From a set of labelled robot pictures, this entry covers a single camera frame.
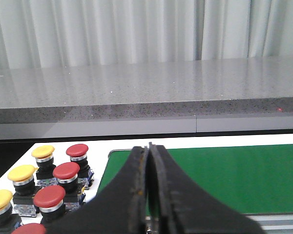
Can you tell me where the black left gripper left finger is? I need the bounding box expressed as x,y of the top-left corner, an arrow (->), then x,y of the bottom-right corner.
46,146 -> 147,234

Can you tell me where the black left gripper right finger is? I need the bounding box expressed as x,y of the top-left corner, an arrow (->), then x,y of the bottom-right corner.
148,144 -> 263,234

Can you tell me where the red mushroom push button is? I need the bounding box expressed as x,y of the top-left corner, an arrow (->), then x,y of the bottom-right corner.
53,162 -> 85,212
33,185 -> 65,224
12,223 -> 46,234
66,144 -> 94,190

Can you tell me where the green conveyor belt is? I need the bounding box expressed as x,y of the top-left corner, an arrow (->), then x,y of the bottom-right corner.
96,143 -> 293,215

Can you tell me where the yellow mushroom push button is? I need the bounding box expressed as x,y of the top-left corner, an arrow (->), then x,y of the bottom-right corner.
7,165 -> 42,217
31,145 -> 57,187
0,189 -> 22,234

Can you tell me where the grey speckled stone counter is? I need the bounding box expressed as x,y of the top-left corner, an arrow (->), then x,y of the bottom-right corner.
0,55 -> 293,140

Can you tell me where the white pleated curtain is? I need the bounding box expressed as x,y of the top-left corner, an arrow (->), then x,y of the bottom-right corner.
0,0 -> 293,69

